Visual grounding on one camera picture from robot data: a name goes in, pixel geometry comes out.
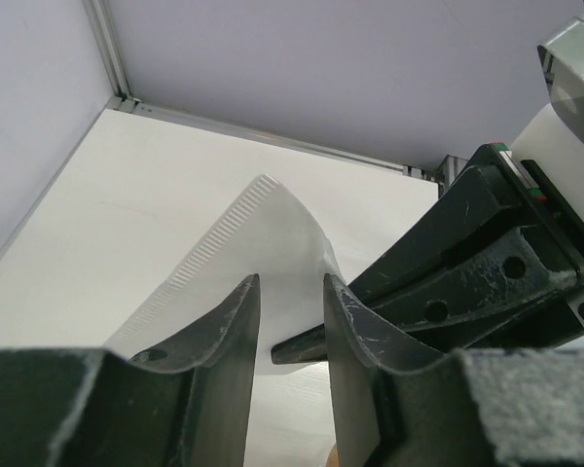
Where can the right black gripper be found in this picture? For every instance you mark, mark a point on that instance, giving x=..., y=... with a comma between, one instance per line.
x=456, y=279

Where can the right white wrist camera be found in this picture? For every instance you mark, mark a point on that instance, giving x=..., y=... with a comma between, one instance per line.
x=554, y=138

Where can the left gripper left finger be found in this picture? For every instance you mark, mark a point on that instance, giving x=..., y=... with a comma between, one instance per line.
x=182, y=402

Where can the coffee filter pack orange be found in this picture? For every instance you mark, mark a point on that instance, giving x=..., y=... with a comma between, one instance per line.
x=332, y=459

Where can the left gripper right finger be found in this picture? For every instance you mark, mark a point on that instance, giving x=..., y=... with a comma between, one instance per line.
x=399, y=402

